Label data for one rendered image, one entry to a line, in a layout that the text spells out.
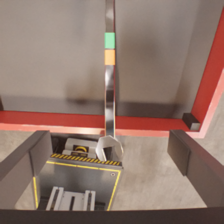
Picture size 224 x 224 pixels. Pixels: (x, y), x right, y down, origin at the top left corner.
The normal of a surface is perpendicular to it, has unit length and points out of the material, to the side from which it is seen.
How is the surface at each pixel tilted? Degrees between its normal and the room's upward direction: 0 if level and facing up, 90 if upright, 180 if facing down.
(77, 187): 0
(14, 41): 0
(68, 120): 90
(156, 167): 0
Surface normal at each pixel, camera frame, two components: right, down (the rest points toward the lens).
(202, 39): 0.01, 0.47
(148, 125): 0.06, -0.88
